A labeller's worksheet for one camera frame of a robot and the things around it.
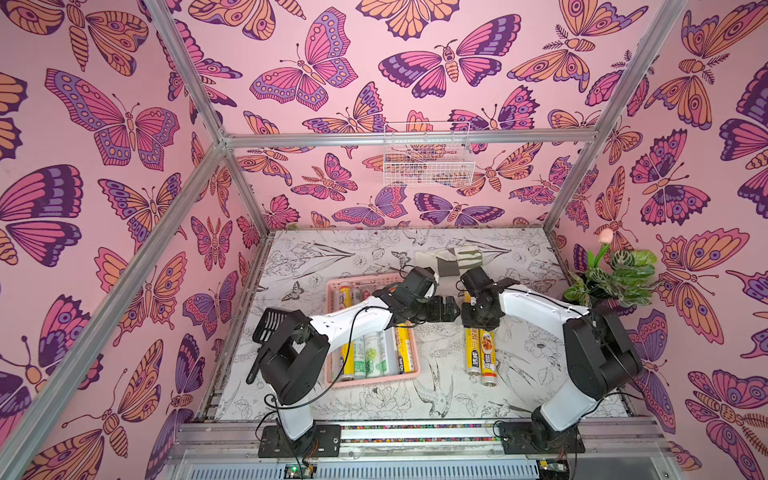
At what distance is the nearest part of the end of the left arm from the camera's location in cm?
64

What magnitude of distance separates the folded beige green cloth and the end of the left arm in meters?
0.31

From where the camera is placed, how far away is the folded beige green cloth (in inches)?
43.8
